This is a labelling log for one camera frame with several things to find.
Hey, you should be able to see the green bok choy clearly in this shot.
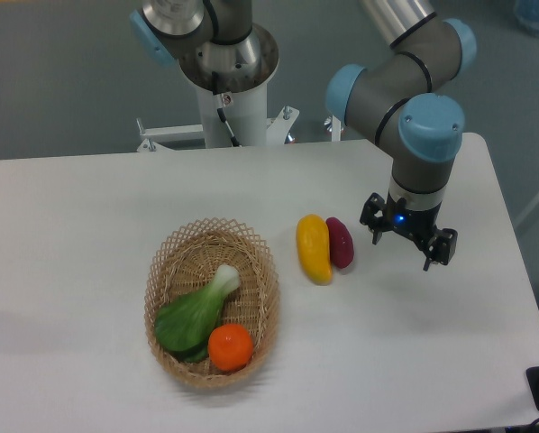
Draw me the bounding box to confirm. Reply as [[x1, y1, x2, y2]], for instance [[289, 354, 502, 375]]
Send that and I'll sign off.
[[154, 264, 240, 363]]

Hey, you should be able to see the yellow mango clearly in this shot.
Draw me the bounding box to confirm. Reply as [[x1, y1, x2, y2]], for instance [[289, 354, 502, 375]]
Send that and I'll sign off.
[[296, 214, 333, 285]]

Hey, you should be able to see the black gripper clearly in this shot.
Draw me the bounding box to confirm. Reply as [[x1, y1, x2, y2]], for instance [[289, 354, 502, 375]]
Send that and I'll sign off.
[[360, 193, 458, 272]]

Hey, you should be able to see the woven wicker basket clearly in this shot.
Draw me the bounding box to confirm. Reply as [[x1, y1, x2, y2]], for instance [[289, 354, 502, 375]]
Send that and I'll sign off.
[[144, 217, 279, 389]]

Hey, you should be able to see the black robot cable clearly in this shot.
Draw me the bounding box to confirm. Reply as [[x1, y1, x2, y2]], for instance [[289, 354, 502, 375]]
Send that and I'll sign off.
[[211, 70, 242, 148]]

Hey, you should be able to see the purple sweet potato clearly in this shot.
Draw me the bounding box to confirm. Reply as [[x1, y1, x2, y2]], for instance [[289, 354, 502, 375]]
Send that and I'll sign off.
[[325, 217, 354, 269]]

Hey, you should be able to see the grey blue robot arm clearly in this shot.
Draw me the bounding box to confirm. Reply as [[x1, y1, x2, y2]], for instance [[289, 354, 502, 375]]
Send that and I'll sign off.
[[130, 1, 477, 265]]

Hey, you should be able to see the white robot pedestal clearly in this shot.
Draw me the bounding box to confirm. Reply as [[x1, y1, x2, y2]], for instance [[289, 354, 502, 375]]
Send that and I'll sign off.
[[135, 22, 348, 153]]

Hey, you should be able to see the orange fruit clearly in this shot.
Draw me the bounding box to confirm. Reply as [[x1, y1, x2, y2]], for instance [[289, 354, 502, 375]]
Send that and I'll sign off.
[[207, 323, 254, 372]]

